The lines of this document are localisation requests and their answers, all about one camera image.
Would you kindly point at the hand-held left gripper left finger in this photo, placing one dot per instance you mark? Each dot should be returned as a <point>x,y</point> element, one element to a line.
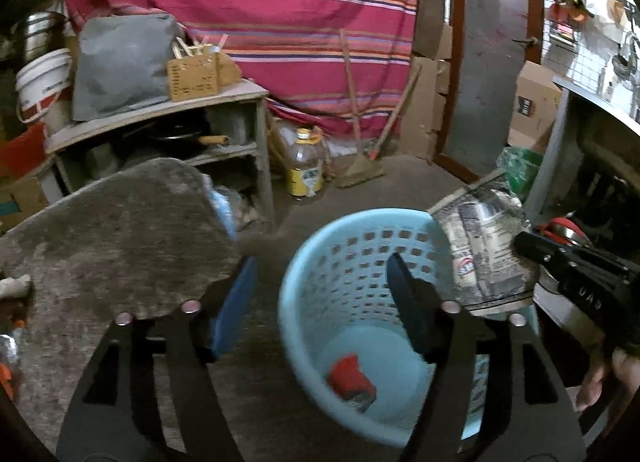
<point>232,312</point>

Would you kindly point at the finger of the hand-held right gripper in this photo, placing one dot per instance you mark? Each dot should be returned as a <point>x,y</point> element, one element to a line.
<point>535,247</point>

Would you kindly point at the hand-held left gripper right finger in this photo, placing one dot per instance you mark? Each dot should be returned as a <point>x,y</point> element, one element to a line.
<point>410,302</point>

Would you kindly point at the silver plastic wrapper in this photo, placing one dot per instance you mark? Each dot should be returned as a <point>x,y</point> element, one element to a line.
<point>480,242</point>

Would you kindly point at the light blue plastic basket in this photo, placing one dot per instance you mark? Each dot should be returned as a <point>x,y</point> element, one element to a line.
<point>350,262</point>

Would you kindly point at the red packet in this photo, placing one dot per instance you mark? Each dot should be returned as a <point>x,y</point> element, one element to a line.
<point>350,374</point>

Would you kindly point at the red foil wrapper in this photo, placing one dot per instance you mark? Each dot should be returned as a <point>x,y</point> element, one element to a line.
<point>7,349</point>

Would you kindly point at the person's right hand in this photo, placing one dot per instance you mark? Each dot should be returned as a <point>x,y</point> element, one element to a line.
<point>612,377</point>

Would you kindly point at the red pot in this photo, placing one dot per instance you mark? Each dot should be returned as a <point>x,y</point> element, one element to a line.
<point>565,232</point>

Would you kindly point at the green plastic bag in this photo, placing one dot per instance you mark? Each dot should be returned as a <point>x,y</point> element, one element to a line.
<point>520,170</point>

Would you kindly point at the light blue plastic sheet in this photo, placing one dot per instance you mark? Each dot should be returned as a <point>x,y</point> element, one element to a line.
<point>222,212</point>

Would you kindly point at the grey shaggy mat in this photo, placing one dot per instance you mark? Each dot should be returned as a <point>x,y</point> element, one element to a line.
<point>125,242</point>

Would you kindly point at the straw broom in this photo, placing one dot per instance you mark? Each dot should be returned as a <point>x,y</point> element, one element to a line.
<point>361,173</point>

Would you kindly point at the cardboard box black label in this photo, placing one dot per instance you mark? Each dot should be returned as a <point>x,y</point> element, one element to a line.
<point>537,102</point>

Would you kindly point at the grey metal table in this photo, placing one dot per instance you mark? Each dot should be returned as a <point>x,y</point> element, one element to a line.
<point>595,97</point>

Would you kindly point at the clear oil bottle yellow label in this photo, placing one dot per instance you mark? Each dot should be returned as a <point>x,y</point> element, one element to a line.
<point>304,167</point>

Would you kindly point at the grey door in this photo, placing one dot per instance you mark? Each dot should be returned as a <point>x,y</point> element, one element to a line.
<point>490,67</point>

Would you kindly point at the wooden stick red end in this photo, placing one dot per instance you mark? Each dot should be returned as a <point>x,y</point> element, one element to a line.
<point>395,115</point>

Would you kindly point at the flattened cardboard pieces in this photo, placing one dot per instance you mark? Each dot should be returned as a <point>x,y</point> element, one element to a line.
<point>425,92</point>

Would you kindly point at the grey wooden shelf unit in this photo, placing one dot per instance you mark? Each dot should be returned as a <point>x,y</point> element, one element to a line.
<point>235,92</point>

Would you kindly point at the brown cardboard box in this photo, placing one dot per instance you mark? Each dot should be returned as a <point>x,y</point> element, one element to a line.
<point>25,199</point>

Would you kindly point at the wooden chopstick holder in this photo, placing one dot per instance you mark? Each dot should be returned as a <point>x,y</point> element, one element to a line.
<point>195,77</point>

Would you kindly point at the red plastic basket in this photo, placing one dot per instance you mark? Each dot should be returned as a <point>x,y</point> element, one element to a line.
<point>22,147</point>

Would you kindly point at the bundle of wooden chopsticks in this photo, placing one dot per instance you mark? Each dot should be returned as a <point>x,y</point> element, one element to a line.
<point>182,47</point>

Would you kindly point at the grey fabric bag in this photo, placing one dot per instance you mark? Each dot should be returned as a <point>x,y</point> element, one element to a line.
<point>125,62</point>

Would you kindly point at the red striped cloth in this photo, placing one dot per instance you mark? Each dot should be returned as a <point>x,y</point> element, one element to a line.
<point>280,17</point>

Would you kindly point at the white plastic bucket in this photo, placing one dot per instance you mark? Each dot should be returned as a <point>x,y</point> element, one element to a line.
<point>42,77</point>

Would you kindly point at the large steel pot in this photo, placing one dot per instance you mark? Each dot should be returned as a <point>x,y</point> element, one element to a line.
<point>37,32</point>

